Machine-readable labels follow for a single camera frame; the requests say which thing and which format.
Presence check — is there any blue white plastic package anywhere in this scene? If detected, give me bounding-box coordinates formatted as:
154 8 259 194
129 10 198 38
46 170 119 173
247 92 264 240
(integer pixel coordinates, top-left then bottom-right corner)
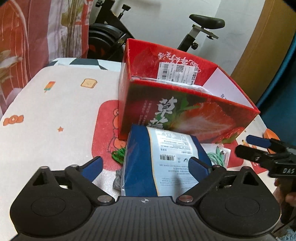
121 125 212 199

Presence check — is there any person's right hand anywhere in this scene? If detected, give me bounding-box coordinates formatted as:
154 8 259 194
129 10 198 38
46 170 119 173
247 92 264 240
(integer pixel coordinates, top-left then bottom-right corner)
275 178 295 224

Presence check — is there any wooden door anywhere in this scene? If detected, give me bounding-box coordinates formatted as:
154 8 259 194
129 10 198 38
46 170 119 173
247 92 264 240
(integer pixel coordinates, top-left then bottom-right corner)
231 1 295 103

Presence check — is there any red strawberry cardboard box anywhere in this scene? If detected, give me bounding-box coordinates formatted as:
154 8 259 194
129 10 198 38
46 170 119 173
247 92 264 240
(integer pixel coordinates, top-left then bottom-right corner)
118 39 259 144

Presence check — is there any black exercise bike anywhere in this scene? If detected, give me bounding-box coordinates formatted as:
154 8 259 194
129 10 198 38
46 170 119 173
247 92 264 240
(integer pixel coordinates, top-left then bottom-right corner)
87 1 225 62

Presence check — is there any red white curtain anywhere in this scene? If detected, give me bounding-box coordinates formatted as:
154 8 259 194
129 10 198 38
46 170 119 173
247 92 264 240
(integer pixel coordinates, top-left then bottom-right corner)
1 0 93 114

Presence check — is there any green cable in bag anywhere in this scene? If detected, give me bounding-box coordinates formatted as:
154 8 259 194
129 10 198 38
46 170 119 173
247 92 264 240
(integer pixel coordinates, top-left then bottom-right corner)
203 143 232 168

